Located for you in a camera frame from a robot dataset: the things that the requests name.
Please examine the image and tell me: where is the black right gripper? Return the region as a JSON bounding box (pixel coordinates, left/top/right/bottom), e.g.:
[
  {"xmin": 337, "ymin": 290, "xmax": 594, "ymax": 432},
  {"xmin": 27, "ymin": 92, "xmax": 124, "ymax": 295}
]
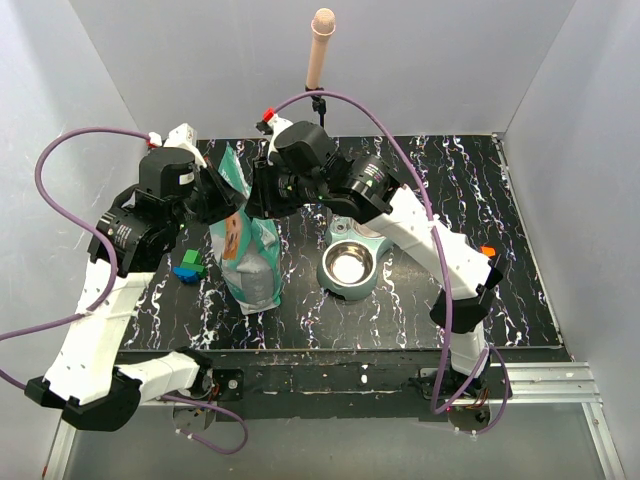
[{"xmin": 242, "ymin": 157, "xmax": 324, "ymax": 222}]

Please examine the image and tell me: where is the green pet food bag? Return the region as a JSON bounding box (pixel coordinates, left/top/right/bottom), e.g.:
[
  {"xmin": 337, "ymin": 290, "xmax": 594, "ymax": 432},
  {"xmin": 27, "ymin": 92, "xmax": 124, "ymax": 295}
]
[{"xmin": 208, "ymin": 142, "xmax": 285, "ymax": 316}]

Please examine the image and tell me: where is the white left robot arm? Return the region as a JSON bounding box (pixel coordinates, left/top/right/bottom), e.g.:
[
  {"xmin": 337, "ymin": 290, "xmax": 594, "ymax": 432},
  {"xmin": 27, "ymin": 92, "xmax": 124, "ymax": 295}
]
[{"xmin": 25, "ymin": 147, "xmax": 244, "ymax": 432}]

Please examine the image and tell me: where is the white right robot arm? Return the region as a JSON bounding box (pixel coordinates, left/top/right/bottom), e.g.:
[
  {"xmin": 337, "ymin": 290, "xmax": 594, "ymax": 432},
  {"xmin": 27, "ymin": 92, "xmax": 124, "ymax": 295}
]
[{"xmin": 246, "ymin": 115, "xmax": 504, "ymax": 398}]

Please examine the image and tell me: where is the teal double pet bowl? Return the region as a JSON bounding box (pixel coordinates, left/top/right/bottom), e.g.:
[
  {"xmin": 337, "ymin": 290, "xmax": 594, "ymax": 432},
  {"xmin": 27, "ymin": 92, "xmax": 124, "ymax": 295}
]
[{"xmin": 316, "ymin": 215, "xmax": 394, "ymax": 301}]

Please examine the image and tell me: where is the green toy block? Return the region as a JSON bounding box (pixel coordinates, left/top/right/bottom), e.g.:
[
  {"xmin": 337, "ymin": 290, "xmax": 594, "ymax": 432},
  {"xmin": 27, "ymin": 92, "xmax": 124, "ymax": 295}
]
[{"xmin": 180, "ymin": 249, "xmax": 207, "ymax": 278}]

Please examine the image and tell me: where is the blue toy block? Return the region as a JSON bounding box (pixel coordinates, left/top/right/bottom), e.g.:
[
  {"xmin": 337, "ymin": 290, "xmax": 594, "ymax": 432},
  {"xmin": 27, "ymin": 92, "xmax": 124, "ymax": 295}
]
[{"xmin": 173, "ymin": 267, "xmax": 200, "ymax": 284}]

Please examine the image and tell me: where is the black tripod stand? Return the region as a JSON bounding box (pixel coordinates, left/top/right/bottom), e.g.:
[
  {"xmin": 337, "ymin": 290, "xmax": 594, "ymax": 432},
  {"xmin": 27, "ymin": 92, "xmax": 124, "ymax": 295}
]
[{"xmin": 305, "ymin": 86, "xmax": 327, "ymax": 128}]

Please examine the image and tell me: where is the beige microphone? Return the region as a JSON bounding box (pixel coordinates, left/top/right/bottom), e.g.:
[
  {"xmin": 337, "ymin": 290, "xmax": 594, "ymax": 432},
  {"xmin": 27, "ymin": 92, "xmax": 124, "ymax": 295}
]
[{"xmin": 305, "ymin": 8, "xmax": 336, "ymax": 90}]

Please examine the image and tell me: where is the orange small toy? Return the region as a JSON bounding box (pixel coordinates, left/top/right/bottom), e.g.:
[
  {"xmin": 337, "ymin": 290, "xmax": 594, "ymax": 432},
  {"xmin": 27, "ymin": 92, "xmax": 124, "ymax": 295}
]
[{"xmin": 481, "ymin": 246, "xmax": 496, "ymax": 258}]

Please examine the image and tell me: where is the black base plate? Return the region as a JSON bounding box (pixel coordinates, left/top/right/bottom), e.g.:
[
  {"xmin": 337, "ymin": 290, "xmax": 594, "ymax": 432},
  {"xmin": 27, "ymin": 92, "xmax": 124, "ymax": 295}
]
[{"xmin": 154, "ymin": 349, "xmax": 496, "ymax": 422}]

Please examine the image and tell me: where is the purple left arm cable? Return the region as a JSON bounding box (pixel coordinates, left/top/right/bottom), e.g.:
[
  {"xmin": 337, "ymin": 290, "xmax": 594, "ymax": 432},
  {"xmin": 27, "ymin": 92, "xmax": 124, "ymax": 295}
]
[{"xmin": 0, "ymin": 126, "xmax": 250, "ymax": 454}]

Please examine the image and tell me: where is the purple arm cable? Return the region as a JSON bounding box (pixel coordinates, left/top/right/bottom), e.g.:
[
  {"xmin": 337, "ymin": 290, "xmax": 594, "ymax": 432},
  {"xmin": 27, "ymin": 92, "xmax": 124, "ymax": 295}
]
[
  {"xmin": 0, "ymin": 126, "xmax": 250, "ymax": 454},
  {"xmin": 274, "ymin": 90, "xmax": 513, "ymax": 434}
]

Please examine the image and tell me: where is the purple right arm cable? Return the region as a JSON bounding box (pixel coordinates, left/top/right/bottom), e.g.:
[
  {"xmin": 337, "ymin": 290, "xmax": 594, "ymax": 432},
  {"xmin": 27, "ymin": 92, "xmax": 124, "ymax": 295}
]
[{"xmin": 274, "ymin": 90, "xmax": 513, "ymax": 434}]

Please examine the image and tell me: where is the aluminium rail frame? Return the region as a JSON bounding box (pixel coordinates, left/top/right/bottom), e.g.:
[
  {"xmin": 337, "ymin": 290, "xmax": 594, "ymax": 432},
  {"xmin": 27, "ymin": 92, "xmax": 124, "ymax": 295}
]
[{"xmin": 43, "ymin": 362, "xmax": 625, "ymax": 479}]

